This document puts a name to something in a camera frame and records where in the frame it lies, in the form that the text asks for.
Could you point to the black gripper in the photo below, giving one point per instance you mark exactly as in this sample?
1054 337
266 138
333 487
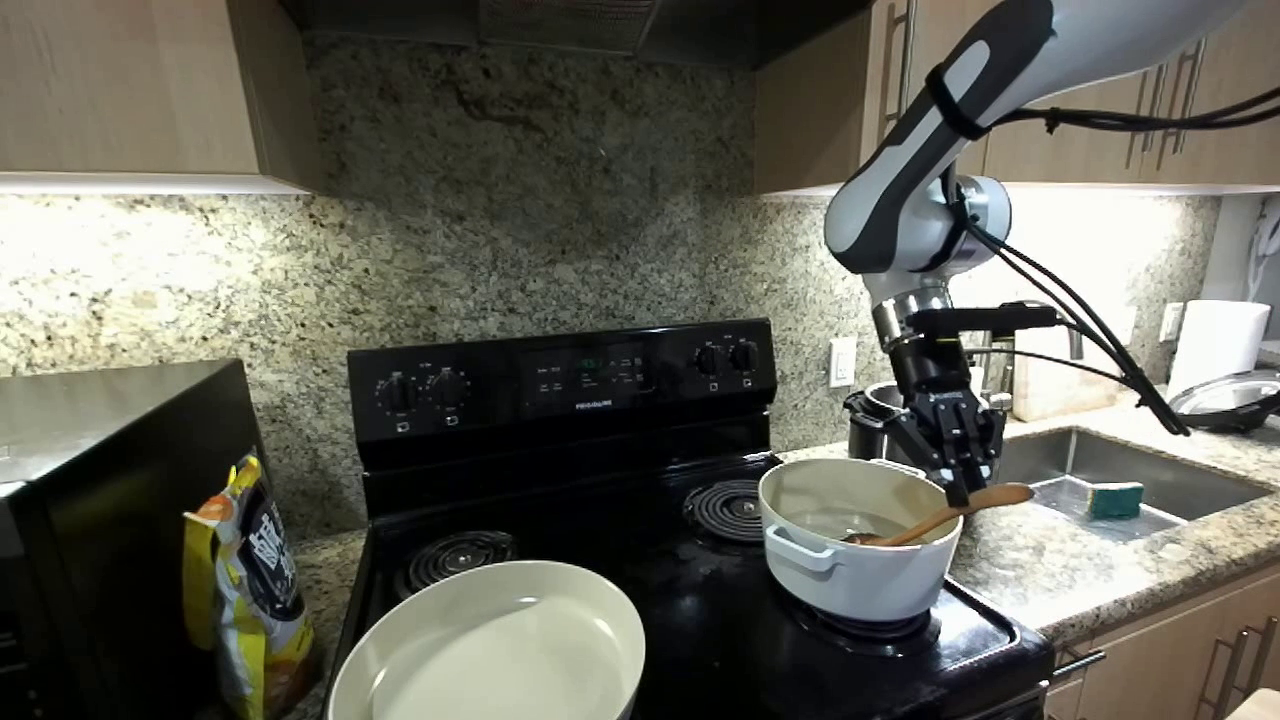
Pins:
942 381

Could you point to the wooden spatula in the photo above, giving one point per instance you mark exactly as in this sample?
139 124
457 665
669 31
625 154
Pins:
932 520

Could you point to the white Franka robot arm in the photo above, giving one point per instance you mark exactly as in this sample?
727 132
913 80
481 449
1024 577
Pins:
932 145

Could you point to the steel black pressure cooker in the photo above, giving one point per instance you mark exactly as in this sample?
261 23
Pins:
867 421

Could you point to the green blue sponge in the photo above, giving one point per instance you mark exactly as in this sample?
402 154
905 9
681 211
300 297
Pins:
1119 499

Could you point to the curved steel faucet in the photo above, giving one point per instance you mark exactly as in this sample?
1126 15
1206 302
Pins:
1063 315

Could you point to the steel kitchen sink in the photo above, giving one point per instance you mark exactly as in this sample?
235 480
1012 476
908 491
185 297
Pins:
1175 474

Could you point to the white paper towel roll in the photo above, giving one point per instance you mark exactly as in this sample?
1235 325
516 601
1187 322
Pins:
1218 346

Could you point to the light wood lower cabinet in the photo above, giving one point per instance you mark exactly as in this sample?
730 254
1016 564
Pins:
1160 660

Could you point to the light wood cabinet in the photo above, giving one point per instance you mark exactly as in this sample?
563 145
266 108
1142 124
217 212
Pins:
123 80
1160 660

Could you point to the black electric stove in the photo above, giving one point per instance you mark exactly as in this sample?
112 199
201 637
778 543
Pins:
563 386

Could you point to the white frying pan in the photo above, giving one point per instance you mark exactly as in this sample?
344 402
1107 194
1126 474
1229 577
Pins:
495 654

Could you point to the dark range hood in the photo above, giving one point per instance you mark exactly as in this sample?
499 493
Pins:
533 25

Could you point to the yellow black chip bag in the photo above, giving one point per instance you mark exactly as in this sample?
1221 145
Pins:
255 587

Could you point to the black microwave oven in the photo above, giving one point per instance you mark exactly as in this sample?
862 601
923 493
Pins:
94 534

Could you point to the light wood upper cabinet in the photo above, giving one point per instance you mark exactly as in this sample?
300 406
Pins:
123 80

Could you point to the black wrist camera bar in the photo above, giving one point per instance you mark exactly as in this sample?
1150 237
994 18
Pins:
984 317

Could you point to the white wall outlet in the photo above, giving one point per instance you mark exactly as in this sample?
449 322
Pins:
843 360

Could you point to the white wall switch plate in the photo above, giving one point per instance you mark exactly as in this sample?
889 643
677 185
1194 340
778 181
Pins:
1171 322

